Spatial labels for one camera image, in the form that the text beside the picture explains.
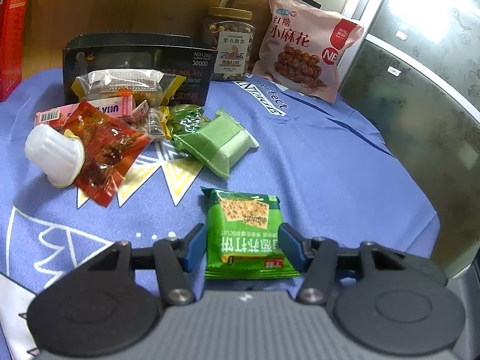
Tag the clear yellow-edged snack packet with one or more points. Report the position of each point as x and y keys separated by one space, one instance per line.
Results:
x=143 y=84

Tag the white plastic jelly cup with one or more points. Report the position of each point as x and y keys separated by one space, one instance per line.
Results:
x=60 y=156

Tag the red orange snack packet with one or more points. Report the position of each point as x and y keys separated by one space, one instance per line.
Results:
x=111 y=147

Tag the black open box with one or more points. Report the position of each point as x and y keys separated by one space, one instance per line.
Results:
x=169 y=53

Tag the wooden board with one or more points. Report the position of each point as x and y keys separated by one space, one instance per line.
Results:
x=50 y=24

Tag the green biscuit packet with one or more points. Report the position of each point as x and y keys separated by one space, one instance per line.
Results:
x=243 y=237

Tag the dark green candy packet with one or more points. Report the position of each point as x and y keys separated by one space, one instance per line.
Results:
x=186 y=118

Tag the red gift box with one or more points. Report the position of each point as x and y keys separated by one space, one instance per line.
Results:
x=12 y=30

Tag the nut jar with gold lid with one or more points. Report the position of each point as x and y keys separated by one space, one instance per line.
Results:
x=231 y=33

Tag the pink snack box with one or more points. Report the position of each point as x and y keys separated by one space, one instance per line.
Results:
x=124 y=108

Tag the light green cake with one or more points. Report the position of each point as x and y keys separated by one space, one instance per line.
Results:
x=218 y=145

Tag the gold-edged peanut packet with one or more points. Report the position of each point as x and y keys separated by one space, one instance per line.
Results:
x=154 y=124

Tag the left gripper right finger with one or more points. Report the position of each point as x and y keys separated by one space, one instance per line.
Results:
x=386 y=301

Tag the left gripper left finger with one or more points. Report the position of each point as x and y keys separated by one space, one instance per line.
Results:
x=113 y=301

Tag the blue printed cloth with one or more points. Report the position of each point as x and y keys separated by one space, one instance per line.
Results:
x=327 y=164

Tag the pink twist snack bag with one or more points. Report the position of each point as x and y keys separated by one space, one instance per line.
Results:
x=302 y=47

